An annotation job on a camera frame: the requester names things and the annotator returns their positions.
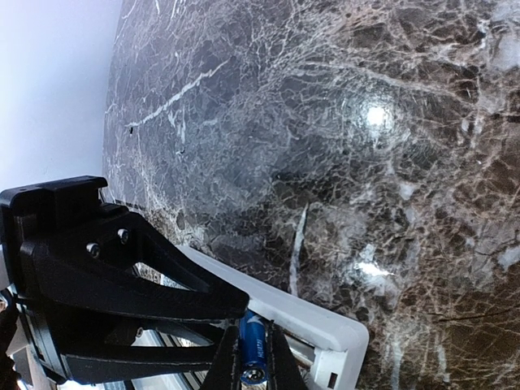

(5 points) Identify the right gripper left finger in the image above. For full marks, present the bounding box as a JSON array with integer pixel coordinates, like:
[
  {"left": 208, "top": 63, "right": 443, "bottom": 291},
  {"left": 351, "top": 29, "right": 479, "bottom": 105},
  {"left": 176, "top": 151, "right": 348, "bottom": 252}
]
[{"left": 201, "top": 325, "right": 241, "bottom": 390}]

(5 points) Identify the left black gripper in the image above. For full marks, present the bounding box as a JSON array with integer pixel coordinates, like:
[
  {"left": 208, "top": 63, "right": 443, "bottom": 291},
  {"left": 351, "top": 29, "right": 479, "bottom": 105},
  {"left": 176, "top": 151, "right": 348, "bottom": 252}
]
[{"left": 1, "top": 177, "right": 249, "bottom": 382}]

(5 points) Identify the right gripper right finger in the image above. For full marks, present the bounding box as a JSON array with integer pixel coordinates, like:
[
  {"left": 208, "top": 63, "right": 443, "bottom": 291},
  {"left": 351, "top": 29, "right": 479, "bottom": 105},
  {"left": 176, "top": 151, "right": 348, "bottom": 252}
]
[{"left": 266, "top": 321, "right": 308, "bottom": 390}]

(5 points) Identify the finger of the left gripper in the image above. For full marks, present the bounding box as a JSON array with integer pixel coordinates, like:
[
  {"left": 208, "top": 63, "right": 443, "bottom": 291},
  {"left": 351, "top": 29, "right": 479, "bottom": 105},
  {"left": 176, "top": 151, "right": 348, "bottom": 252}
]
[{"left": 60, "top": 324, "right": 224, "bottom": 384}]

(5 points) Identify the blue battery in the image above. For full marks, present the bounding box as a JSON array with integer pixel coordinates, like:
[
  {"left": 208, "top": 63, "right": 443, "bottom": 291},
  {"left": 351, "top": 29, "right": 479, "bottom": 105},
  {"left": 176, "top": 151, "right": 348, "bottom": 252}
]
[{"left": 239, "top": 310, "right": 267, "bottom": 385}]

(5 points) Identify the white remote control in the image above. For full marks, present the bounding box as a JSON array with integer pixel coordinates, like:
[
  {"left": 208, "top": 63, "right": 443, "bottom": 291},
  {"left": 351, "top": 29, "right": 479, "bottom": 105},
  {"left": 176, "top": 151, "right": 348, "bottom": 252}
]
[{"left": 180, "top": 245, "right": 369, "bottom": 390}]

